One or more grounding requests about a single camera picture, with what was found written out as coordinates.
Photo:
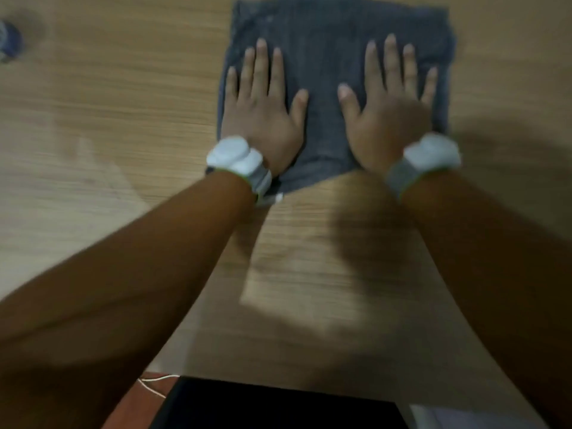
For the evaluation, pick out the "person's right hand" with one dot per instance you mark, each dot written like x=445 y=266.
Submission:
x=389 y=125

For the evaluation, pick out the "person's right forearm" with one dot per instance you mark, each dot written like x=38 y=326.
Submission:
x=491 y=272

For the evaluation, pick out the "person's left forearm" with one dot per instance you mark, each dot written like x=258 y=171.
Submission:
x=111 y=308

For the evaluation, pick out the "person's left hand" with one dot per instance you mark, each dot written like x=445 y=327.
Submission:
x=263 y=120

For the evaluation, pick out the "person's black shirt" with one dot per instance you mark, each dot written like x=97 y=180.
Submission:
x=277 y=406

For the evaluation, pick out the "grey cloth towel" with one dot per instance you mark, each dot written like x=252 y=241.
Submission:
x=321 y=40

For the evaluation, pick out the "clear plastic shaker jar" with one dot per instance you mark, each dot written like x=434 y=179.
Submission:
x=9 y=42

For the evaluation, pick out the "white wrist tracker grey band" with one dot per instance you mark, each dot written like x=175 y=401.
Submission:
x=431 y=151
x=232 y=154

